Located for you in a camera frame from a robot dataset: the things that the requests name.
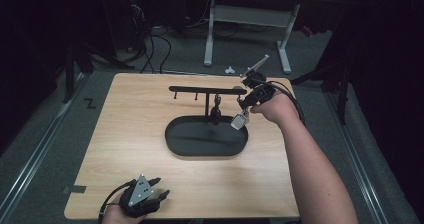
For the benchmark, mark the grey tape strip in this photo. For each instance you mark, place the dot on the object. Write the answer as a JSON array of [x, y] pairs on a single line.
[[76, 189]]

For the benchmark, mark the silver car key with keyring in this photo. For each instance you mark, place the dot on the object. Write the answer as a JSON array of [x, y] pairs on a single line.
[[238, 121]]

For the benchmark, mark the metal floor rail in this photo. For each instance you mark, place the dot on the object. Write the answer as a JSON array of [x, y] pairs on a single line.
[[360, 164], [33, 157]]

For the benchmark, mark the small grey round disc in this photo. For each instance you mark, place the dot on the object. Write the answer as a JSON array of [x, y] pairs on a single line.
[[237, 87]]

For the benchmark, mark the person's right hand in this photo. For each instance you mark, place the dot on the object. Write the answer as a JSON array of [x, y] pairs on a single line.
[[276, 109]]

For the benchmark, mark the small red object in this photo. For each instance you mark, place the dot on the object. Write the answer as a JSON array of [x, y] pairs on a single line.
[[307, 31]]

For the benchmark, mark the black metal stand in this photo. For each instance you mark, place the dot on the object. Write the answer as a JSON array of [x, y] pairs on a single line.
[[69, 74], [340, 90]]

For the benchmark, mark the desk with grey metal legs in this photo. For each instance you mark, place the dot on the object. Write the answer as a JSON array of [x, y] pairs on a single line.
[[246, 15]]

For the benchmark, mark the black car key with keyring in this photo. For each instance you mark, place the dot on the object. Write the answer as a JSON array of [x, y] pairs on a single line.
[[215, 113]]

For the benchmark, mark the person's left hand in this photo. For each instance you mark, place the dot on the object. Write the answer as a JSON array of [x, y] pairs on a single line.
[[118, 217]]

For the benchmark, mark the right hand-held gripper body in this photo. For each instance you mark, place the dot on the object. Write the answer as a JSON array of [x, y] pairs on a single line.
[[261, 92]]

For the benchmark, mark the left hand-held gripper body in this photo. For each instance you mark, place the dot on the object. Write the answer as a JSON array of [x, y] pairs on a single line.
[[140, 197]]

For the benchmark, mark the small white plastic piece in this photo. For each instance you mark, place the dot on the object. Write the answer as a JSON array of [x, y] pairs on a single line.
[[229, 70]]

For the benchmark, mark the black key rack with tray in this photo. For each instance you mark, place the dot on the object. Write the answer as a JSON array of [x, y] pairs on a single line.
[[206, 137]]

